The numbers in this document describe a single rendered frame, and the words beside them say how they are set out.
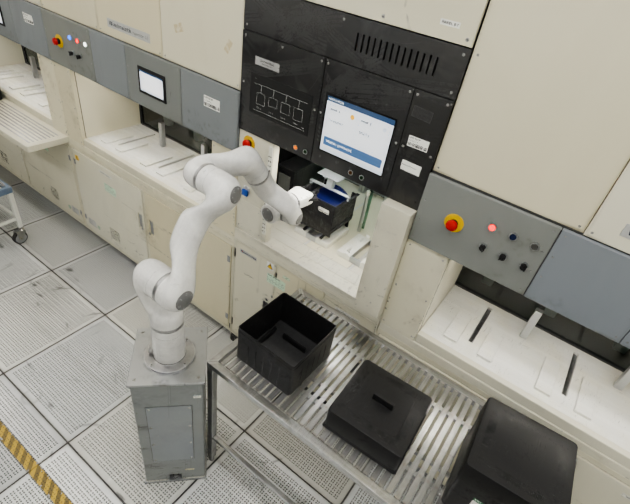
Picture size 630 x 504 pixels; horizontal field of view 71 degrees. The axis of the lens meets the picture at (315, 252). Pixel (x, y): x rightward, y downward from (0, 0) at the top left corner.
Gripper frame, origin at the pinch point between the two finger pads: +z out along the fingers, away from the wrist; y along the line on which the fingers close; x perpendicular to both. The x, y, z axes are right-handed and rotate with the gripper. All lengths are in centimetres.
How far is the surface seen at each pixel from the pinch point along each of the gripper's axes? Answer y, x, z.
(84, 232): -189, -119, -14
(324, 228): 7.1, -21.0, 5.7
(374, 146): 32, 38, -14
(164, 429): 6, -74, -95
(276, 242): -10.5, -32.0, -8.7
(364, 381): 66, -33, -50
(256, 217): -20.5, -19.8, -13.5
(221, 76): -45, 40, -14
